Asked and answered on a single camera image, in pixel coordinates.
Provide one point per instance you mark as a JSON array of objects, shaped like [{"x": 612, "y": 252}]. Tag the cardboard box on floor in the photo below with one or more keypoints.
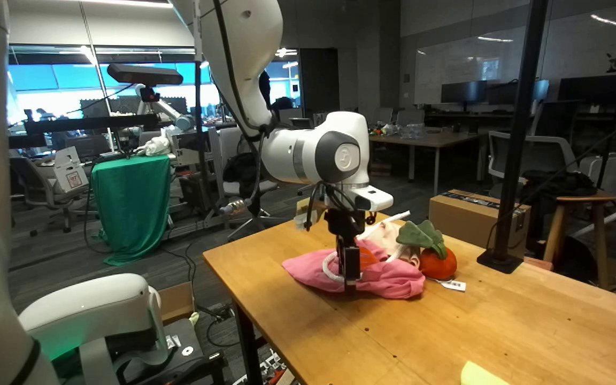
[{"x": 472, "y": 217}]

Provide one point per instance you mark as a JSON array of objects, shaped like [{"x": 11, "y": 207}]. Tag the plush tomato with leaves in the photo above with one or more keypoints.
[{"x": 423, "y": 244}]

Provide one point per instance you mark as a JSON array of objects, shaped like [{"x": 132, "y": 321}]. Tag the cream pink cloth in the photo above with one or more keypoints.
[{"x": 385, "y": 238}]

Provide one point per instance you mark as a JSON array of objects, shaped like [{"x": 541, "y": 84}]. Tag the black camera on mount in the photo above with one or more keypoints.
[{"x": 145, "y": 77}]

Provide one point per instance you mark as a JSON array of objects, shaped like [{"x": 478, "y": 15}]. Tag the black vertical pole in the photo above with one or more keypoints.
[{"x": 498, "y": 254}]

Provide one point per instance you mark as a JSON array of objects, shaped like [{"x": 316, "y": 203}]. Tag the yellow-green cloth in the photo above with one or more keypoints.
[{"x": 478, "y": 375}]

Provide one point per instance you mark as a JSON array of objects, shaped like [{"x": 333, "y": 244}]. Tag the pink t-shirt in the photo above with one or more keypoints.
[{"x": 383, "y": 278}]

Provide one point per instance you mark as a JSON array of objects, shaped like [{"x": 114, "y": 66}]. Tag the wooden table in background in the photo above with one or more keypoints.
[{"x": 437, "y": 141}]

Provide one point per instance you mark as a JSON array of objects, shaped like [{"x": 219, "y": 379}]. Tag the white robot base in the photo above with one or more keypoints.
[{"x": 110, "y": 318}]

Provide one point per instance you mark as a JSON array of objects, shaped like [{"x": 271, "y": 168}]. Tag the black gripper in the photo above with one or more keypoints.
[{"x": 344, "y": 219}]

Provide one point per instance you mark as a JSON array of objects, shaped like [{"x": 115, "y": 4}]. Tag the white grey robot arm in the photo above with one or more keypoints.
[{"x": 237, "y": 38}]

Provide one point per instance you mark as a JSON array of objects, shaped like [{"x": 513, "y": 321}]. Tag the green draped cloth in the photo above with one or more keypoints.
[{"x": 132, "y": 203}]

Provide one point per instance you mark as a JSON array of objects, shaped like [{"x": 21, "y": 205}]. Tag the round wooden stool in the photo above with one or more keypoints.
[{"x": 560, "y": 226}]

